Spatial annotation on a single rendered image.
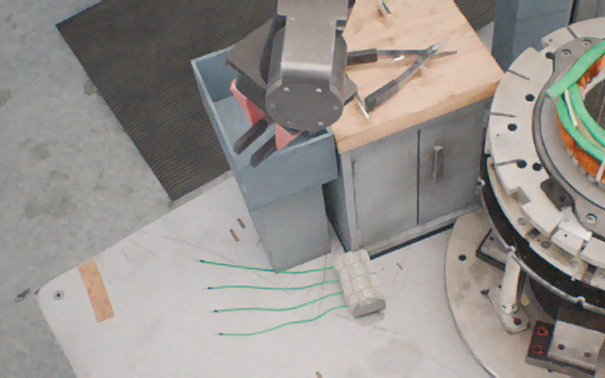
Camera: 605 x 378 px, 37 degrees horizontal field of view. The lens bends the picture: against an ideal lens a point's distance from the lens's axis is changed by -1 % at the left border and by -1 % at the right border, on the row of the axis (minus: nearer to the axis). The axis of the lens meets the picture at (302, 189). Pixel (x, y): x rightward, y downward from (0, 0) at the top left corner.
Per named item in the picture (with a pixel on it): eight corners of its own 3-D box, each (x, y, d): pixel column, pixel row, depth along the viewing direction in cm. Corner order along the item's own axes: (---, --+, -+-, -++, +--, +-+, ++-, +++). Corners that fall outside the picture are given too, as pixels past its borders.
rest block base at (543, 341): (534, 326, 110) (536, 319, 108) (600, 344, 107) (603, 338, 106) (524, 363, 107) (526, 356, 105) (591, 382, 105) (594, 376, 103)
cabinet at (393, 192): (353, 268, 119) (340, 153, 97) (301, 163, 129) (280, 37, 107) (486, 215, 121) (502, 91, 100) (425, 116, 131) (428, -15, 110)
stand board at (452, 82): (339, 154, 97) (337, 141, 95) (277, 37, 107) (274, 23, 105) (505, 91, 99) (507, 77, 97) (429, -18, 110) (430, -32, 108)
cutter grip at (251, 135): (238, 156, 84) (241, 146, 82) (232, 150, 84) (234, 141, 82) (266, 131, 86) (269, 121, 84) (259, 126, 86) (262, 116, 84)
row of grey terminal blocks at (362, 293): (390, 317, 114) (389, 303, 111) (354, 329, 114) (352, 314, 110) (365, 253, 120) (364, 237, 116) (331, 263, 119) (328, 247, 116)
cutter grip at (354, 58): (341, 67, 99) (340, 58, 97) (340, 62, 99) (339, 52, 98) (378, 62, 99) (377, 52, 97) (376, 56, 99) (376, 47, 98)
